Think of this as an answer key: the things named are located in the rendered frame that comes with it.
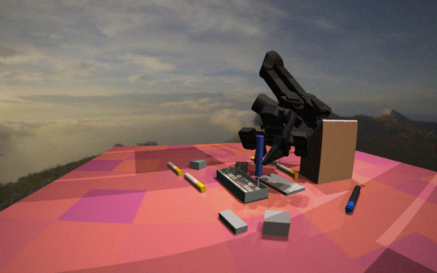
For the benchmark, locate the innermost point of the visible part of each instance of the black marker with blue cap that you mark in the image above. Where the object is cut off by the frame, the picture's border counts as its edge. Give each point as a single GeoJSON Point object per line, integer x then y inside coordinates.
{"type": "Point", "coordinates": [352, 200]}

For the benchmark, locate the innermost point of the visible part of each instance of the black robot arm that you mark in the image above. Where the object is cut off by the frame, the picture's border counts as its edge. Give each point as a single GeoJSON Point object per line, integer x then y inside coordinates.
{"type": "Point", "coordinates": [294, 104]}

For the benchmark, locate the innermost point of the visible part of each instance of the keyboard with white letter keys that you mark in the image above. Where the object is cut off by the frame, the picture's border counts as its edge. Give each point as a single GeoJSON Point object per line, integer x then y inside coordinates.
{"type": "Point", "coordinates": [242, 185]}

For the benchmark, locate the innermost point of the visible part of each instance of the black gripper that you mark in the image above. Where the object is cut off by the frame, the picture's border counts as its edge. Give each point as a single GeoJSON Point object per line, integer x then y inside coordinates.
{"type": "Point", "coordinates": [280, 142]}

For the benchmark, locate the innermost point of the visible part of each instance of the blue stylus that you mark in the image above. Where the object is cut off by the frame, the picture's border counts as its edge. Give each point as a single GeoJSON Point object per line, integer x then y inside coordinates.
{"type": "Point", "coordinates": [259, 157]}

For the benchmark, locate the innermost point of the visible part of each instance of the white cube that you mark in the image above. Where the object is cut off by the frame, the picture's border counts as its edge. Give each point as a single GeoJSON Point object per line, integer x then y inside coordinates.
{"type": "Point", "coordinates": [276, 223]}

